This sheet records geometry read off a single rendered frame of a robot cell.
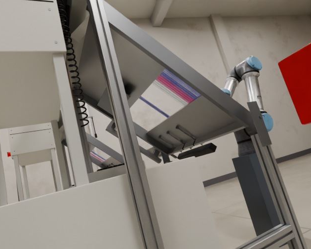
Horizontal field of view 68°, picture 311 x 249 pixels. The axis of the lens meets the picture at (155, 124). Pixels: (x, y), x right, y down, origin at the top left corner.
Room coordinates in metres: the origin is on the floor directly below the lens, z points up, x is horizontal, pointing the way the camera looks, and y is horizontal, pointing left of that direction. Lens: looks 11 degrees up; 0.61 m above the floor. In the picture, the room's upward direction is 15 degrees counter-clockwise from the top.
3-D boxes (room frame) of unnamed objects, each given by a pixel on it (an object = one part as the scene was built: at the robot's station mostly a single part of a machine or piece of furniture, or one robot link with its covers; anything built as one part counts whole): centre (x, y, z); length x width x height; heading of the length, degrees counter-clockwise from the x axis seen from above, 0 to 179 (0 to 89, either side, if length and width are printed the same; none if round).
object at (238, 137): (1.59, -0.57, 0.72); 0.13 x 0.12 x 0.14; 31
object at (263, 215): (1.59, -0.56, 0.28); 0.18 x 0.18 x 0.55; 21
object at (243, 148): (1.59, -0.56, 0.60); 0.15 x 0.15 x 0.10
